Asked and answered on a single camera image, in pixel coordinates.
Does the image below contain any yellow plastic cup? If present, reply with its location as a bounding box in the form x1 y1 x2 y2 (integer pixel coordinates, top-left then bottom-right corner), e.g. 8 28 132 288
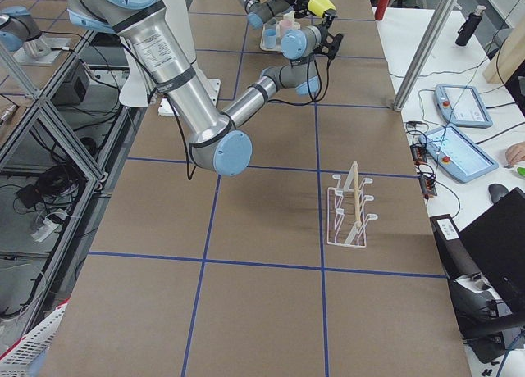
307 0 336 18

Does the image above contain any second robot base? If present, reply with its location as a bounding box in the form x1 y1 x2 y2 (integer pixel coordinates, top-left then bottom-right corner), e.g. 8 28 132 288
1 6 70 66

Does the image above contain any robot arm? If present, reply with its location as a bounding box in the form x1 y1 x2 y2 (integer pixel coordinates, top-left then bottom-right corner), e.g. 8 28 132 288
68 0 343 176
238 0 310 29

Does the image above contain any pink plastic cup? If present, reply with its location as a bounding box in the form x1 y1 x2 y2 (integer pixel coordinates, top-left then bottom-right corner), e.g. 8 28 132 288
279 19 301 37

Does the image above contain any blue cup near rack side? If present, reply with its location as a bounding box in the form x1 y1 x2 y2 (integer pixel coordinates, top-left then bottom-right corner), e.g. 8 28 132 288
262 29 277 49

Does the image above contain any cream plastic tray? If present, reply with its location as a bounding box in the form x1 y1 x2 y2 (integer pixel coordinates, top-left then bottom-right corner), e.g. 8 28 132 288
259 20 282 52

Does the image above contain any red water bottle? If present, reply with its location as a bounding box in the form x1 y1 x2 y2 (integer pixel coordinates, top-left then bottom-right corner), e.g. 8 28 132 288
374 0 390 21

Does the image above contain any black water bottle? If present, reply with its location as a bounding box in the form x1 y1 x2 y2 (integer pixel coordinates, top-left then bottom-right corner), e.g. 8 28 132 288
455 5 486 47

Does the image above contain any teach pendant far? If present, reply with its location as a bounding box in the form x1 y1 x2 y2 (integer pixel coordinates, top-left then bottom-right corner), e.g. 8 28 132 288
435 84 493 129

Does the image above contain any teach pendant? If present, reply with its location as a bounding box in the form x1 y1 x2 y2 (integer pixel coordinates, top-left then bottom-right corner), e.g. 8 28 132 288
435 84 493 129
419 124 499 184

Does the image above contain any teach pendant near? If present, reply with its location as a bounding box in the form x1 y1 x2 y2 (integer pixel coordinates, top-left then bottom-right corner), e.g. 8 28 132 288
419 124 499 184

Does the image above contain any black computer mouse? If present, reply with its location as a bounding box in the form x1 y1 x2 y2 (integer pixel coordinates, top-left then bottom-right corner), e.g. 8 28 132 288
488 183 509 204

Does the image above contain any black label box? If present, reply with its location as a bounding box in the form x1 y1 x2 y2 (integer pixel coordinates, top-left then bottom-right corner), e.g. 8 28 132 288
429 214 481 280

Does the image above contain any aluminium frame post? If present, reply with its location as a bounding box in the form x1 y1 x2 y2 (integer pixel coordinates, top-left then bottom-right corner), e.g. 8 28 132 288
392 0 457 111

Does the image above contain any white wire cup rack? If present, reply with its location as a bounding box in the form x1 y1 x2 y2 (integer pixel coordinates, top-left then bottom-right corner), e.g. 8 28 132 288
326 161 378 249

